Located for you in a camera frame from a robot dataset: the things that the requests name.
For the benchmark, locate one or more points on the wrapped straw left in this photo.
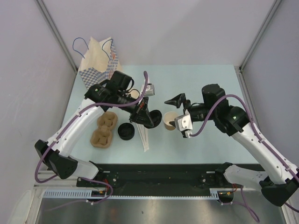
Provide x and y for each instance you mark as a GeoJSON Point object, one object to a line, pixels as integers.
{"type": "Point", "coordinates": [139, 127]}

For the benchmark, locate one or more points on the stack of paper cups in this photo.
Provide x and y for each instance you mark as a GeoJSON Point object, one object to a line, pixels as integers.
{"type": "Point", "coordinates": [134, 93]}

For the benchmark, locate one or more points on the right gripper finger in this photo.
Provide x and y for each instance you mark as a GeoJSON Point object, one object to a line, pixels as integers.
{"type": "Point", "coordinates": [186, 133]}
{"type": "Point", "coordinates": [177, 101]}

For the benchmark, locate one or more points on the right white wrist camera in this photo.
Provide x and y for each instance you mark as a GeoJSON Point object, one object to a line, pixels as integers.
{"type": "Point", "coordinates": [183, 122]}

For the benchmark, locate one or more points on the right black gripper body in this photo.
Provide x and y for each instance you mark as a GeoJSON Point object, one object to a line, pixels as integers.
{"type": "Point", "coordinates": [200, 110]}

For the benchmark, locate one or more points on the checkered paper takeout bag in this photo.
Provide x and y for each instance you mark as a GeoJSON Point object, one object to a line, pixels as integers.
{"type": "Point", "coordinates": [99, 62]}

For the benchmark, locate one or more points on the stack of black lids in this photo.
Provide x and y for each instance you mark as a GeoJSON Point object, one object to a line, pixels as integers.
{"type": "Point", "coordinates": [126, 131]}

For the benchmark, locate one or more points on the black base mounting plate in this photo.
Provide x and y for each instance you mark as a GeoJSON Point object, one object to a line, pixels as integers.
{"type": "Point", "coordinates": [164, 178]}

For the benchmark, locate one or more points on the wrapped straw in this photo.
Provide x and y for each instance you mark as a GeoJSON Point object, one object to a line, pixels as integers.
{"type": "Point", "coordinates": [143, 134]}
{"type": "Point", "coordinates": [139, 127]}
{"type": "Point", "coordinates": [146, 139]}

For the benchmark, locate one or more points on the wrapped straw right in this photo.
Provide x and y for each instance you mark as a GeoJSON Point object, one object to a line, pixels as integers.
{"type": "Point", "coordinates": [146, 139]}

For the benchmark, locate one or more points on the wrapped straw middle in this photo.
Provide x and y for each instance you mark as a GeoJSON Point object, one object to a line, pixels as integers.
{"type": "Point", "coordinates": [143, 134]}

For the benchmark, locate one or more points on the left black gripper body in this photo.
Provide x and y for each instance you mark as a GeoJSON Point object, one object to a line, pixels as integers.
{"type": "Point", "coordinates": [138, 109]}

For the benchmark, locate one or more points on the black cup lid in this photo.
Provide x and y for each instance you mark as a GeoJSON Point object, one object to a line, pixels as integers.
{"type": "Point", "coordinates": [156, 117]}

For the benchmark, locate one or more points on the white cable duct rail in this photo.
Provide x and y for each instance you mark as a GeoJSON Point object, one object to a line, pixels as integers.
{"type": "Point", "coordinates": [97, 194]}

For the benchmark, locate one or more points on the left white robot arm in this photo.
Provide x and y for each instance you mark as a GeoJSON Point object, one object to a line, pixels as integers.
{"type": "Point", "coordinates": [55, 153]}

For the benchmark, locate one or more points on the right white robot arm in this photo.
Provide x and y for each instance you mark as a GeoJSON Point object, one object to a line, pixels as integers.
{"type": "Point", "coordinates": [279, 179]}

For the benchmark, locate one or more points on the brown cardboard cup carrier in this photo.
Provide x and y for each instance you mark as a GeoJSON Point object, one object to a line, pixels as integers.
{"type": "Point", "coordinates": [102, 137]}

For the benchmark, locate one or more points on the brown paper coffee cup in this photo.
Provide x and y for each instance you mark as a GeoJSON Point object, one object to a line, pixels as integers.
{"type": "Point", "coordinates": [167, 118]}

